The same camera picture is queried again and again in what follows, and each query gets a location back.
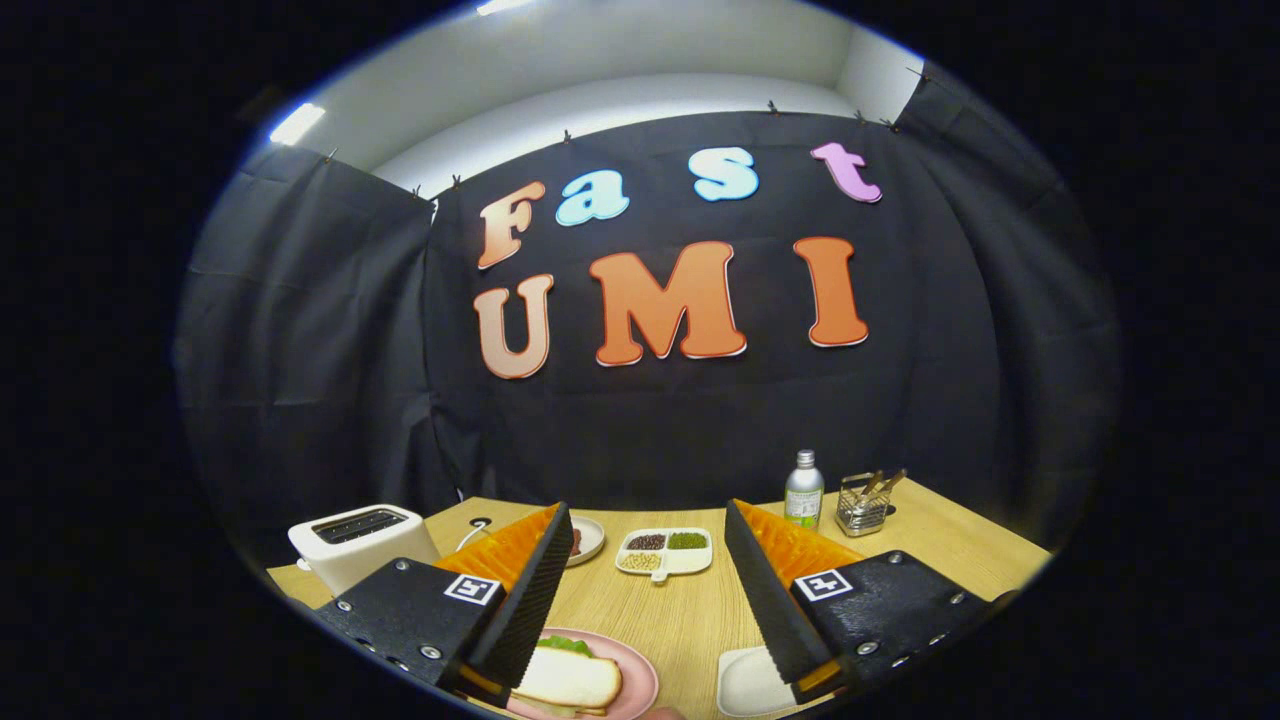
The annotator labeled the white divided bean dish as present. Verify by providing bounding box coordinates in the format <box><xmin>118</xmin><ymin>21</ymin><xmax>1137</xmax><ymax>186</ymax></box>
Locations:
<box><xmin>615</xmin><ymin>528</ymin><xmax>715</xmax><ymax>584</ymax></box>

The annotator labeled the small ceiling light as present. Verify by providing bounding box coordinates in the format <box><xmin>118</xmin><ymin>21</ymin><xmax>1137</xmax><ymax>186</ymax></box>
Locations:
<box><xmin>268</xmin><ymin>102</ymin><xmax>327</xmax><ymax>147</ymax></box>

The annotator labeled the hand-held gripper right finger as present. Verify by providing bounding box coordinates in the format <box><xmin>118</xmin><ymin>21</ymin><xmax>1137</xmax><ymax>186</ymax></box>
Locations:
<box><xmin>724</xmin><ymin>499</ymin><xmax>993</xmax><ymax>707</ymax></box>

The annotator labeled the wire utensil holder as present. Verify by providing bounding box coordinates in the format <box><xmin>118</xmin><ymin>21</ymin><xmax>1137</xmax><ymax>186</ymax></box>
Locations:
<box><xmin>835</xmin><ymin>472</ymin><xmax>894</xmax><ymax>538</ymax></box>

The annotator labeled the small white dish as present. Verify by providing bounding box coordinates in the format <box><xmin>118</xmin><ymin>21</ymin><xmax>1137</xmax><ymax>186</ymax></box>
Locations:
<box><xmin>717</xmin><ymin>646</ymin><xmax>801</xmax><ymax>719</ymax></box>

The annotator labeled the toasted bread slice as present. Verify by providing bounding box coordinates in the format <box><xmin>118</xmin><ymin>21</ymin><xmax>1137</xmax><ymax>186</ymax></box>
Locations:
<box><xmin>512</xmin><ymin>645</ymin><xmax>623</xmax><ymax>713</ymax></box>

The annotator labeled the green and silver bottle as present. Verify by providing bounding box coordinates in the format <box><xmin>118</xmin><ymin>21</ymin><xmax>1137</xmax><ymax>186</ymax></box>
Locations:
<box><xmin>784</xmin><ymin>450</ymin><xmax>825</xmax><ymax>531</ymax></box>

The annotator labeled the black backdrop cloth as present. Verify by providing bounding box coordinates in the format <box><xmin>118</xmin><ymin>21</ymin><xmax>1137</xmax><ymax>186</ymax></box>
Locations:
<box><xmin>172</xmin><ymin>65</ymin><xmax>1121</xmax><ymax>591</ymax></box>

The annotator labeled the pink plate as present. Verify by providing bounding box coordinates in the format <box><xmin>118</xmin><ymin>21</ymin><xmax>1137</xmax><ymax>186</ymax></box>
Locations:
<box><xmin>505</xmin><ymin>627</ymin><xmax>661</xmax><ymax>720</ymax></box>

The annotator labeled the white toaster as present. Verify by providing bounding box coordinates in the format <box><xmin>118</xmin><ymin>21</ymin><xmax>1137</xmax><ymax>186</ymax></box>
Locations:
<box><xmin>288</xmin><ymin>504</ymin><xmax>441</xmax><ymax>598</ymax></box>

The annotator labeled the round white plate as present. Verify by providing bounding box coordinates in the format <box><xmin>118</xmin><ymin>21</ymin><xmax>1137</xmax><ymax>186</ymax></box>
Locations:
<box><xmin>565</xmin><ymin>515</ymin><xmax>607</xmax><ymax>568</ymax></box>

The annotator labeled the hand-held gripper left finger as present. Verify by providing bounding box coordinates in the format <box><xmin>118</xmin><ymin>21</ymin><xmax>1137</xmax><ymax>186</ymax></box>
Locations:
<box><xmin>315</xmin><ymin>501</ymin><xmax>576</xmax><ymax>709</ymax></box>

